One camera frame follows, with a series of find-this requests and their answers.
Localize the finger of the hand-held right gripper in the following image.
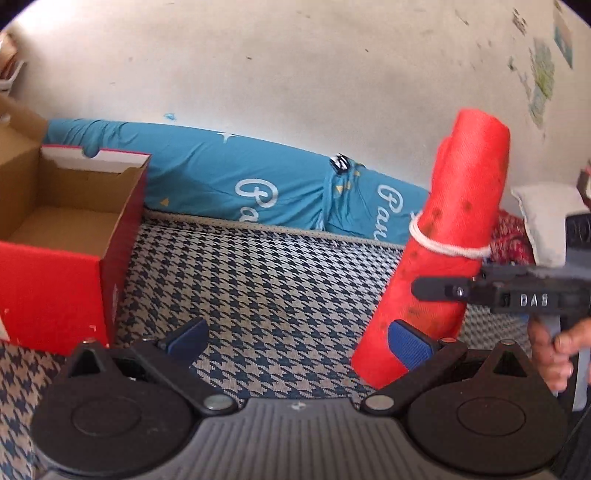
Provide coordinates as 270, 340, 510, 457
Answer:
411, 264, 533, 302

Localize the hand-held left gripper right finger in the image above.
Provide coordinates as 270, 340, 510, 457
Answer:
362, 319, 539, 414

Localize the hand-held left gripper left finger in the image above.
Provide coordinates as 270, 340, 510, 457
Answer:
60, 316, 237, 414

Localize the white elastic loop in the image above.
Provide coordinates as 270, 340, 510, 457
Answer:
409, 210, 494, 259

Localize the red shopping bag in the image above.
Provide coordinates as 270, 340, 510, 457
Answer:
351, 108, 512, 391

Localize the person's right hand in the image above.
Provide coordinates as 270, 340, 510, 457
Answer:
526, 316, 591, 397

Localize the red floral cloth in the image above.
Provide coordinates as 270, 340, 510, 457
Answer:
488, 210, 536, 267

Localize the white pillow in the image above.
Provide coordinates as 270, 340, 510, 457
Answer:
510, 182, 588, 269

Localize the houndstooth bed mattress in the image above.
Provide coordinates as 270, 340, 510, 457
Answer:
0, 210, 534, 467

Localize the person's dark clothing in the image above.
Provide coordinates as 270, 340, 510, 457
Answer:
551, 392, 591, 480

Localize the red shoe box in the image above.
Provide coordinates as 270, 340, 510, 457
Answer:
0, 95, 152, 356

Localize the blue printed quilt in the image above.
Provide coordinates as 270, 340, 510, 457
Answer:
44, 117, 432, 245

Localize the white plastic basket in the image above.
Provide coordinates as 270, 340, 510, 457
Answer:
0, 32, 26, 93

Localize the green map wall sticker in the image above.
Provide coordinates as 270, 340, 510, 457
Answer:
526, 38, 557, 130

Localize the pale blue wall sticker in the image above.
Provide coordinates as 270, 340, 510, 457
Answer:
553, 2, 575, 70

